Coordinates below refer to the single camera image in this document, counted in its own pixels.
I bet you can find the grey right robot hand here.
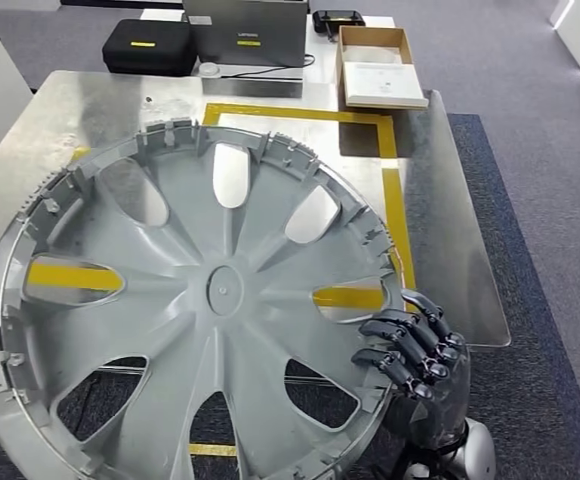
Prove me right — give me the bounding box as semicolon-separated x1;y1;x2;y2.
350;288;472;455

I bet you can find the grey plastic wheel hubcap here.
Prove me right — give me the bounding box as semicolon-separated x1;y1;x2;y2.
0;117;406;480

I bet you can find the pale workbench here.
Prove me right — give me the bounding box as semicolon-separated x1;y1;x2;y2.
0;69;512;349

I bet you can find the cardboard box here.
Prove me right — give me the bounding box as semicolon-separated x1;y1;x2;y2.
335;25;430;111

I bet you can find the white side table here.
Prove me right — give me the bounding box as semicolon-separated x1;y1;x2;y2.
140;7;396;114

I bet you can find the black game controller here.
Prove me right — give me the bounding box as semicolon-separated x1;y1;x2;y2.
312;9;366;43

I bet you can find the black laptop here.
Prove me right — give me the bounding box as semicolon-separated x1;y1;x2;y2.
182;0;310;69

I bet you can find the black zip case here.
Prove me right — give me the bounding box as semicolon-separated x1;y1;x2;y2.
101;18;199;77

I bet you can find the black cable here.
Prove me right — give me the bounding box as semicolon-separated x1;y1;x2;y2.
220;54;316;79

